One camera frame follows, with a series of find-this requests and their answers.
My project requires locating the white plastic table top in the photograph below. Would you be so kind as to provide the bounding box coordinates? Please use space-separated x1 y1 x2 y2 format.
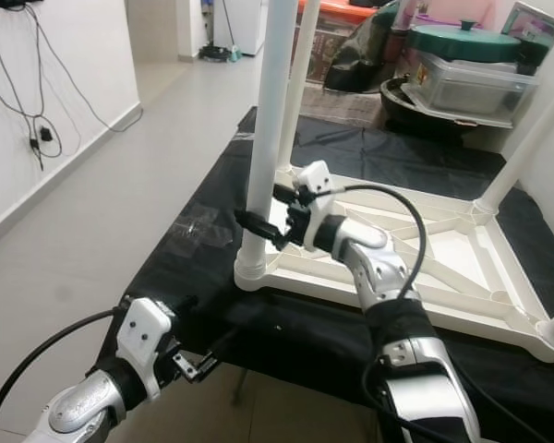
234 162 554 363

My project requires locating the black tablecloth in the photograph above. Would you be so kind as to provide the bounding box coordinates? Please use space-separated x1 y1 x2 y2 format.
97 106 554 443

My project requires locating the beige cloth covered bench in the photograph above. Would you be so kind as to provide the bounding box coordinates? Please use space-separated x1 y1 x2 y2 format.
300 83 389 126

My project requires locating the black bag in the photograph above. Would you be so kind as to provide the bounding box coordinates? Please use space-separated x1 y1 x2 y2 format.
325 5 407 93

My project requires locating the white refrigerator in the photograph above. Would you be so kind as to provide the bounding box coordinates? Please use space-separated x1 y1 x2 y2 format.
212 0 269 54

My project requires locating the orange lidded storage box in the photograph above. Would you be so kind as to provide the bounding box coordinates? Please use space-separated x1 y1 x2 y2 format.
300 0 379 84

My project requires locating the clear plastic storage container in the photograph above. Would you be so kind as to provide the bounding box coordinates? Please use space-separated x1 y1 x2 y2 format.
411 51 541 128

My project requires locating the green round pot lid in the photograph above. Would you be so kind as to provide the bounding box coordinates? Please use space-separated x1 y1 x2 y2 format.
409 18 523 64

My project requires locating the pink plastic container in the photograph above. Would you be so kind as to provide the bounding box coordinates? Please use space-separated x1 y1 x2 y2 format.
411 0 513 24

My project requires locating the green printed box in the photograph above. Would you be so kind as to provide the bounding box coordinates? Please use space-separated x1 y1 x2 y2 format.
503 3 554 47

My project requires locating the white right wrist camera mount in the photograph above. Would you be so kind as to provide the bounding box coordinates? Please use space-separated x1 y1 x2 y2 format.
297 160 338 250

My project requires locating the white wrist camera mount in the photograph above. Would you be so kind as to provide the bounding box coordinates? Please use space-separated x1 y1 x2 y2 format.
297 160 338 250
115 297 176 393

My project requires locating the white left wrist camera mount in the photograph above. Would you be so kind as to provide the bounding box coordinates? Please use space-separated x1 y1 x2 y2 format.
115 297 176 393

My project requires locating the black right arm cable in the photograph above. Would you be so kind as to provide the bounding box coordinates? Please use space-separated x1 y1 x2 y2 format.
332 183 430 301

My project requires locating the black wall cable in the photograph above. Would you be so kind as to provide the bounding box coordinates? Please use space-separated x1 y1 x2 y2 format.
0 9 66 172
28 9 141 133

